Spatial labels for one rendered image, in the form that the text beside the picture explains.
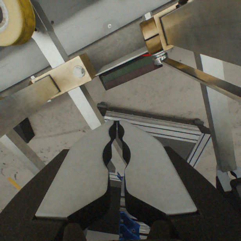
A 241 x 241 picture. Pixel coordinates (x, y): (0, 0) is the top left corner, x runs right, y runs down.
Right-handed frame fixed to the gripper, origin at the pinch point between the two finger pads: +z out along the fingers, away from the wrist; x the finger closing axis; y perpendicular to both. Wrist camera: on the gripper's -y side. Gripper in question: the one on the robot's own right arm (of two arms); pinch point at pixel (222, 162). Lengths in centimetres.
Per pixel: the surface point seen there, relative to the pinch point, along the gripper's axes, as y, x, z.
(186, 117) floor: 37, 8, 83
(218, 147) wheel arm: -8.8, -1.4, -3.4
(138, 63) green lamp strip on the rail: -28.5, -11.1, 12.5
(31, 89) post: -34.9, -27.2, -7.4
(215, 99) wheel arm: -20.0, -0.4, -3.4
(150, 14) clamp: -36.6, -6.6, -2.5
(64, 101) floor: -13, -79, 83
